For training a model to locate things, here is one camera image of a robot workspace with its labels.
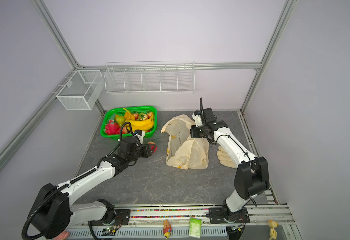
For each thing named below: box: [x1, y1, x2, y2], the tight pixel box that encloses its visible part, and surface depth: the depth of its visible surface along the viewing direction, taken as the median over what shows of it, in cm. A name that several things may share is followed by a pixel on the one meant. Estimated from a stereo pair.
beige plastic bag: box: [161, 114, 209, 170], surface depth 87 cm
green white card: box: [188, 217, 202, 238], surface depth 71 cm
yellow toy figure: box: [268, 219, 279, 240], surface depth 71 cm
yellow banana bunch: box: [125, 115, 154, 132], surface depth 104 cm
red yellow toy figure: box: [163, 220, 172, 240], surface depth 70 cm
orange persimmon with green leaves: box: [138, 112, 148, 121], surface depth 107 cm
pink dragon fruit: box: [105, 120, 121, 135], surface depth 98 cm
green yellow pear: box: [115, 115, 126, 127], surface depth 105 cm
